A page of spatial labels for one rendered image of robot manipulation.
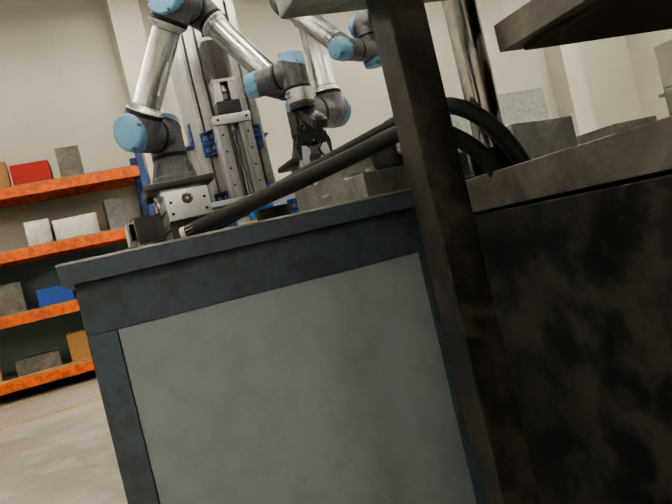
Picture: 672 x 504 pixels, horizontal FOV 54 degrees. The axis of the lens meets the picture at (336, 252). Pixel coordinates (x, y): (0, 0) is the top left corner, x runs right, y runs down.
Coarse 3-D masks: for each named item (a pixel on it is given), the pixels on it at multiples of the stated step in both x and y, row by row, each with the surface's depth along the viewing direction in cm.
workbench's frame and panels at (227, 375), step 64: (128, 256) 113; (192, 256) 116; (256, 256) 122; (320, 256) 126; (384, 256) 130; (128, 320) 114; (192, 320) 118; (256, 320) 121; (320, 320) 125; (384, 320) 130; (128, 384) 113; (192, 384) 117; (256, 384) 121; (320, 384) 125; (384, 384) 129; (448, 384) 134; (128, 448) 113; (192, 448) 116; (256, 448) 120; (320, 448) 124; (384, 448) 128; (448, 448) 133
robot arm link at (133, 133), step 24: (168, 0) 195; (192, 0) 200; (168, 24) 198; (168, 48) 202; (144, 72) 203; (168, 72) 205; (144, 96) 204; (120, 120) 204; (144, 120) 204; (120, 144) 206; (144, 144) 206
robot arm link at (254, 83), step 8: (256, 72) 192; (264, 72) 190; (272, 72) 189; (248, 80) 192; (256, 80) 191; (264, 80) 190; (272, 80) 190; (248, 88) 193; (256, 88) 192; (264, 88) 192; (272, 88) 192; (280, 88) 192; (248, 96) 195; (256, 96) 195; (272, 96) 199
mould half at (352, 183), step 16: (368, 160) 156; (464, 160) 150; (336, 176) 156; (352, 176) 154; (368, 176) 142; (384, 176) 143; (400, 176) 145; (304, 192) 181; (320, 192) 169; (336, 192) 159; (352, 192) 149; (368, 192) 142; (384, 192) 143; (304, 208) 184
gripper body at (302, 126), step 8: (296, 104) 188; (304, 104) 188; (312, 104) 189; (296, 112) 193; (296, 120) 193; (296, 128) 189; (304, 128) 188; (312, 128) 188; (304, 136) 188; (312, 136) 188; (320, 136) 189; (312, 144) 194
